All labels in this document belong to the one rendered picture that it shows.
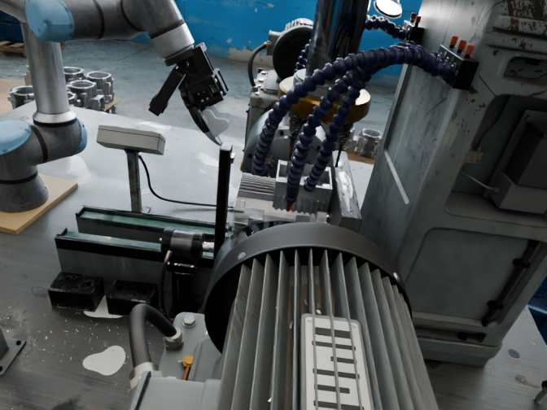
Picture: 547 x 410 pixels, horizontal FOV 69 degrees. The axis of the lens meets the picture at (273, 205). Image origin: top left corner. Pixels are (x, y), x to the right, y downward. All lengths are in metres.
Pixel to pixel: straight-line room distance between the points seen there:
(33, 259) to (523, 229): 1.12
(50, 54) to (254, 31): 5.33
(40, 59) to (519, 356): 1.44
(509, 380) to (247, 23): 5.92
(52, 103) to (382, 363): 1.18
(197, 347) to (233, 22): 6.19
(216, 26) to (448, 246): 6.03
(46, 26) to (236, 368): 0.70
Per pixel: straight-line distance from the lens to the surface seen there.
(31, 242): 1.26
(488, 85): 0.67
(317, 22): 0.76
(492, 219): 0.80
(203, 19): 6.65
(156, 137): 1.15
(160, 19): 0.84
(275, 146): 1.07
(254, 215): 0.84
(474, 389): 1.05
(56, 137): 1.33
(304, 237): 0.31
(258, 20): 6.42
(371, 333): 0.28
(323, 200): 0.85
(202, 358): 0.46
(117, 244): 1.00
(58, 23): 0.84
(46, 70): 1.29
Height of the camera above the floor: 1.55
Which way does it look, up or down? 33 degrees down
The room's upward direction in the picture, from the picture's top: 9 degrees clockwise
